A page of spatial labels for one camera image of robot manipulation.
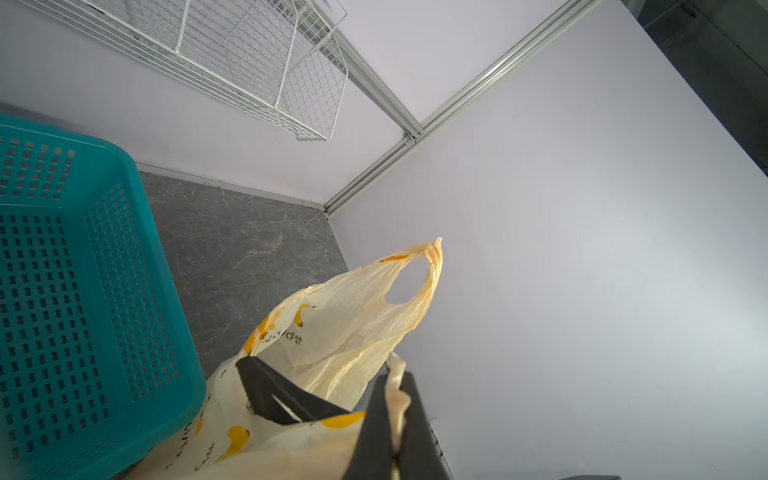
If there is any teal plastic basket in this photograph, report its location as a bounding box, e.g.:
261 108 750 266
1 115 205 479

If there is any white wire wall rack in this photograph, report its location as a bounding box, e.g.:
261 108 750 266
29 0 348 141

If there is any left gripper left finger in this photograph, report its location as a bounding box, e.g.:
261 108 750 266
343 376 394 480

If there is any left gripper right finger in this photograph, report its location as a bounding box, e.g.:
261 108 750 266
397 372 449 480

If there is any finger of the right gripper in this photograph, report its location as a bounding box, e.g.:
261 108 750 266
235 356 349 425

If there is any banana print plastic bag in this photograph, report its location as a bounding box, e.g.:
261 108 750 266
130 240 443 479

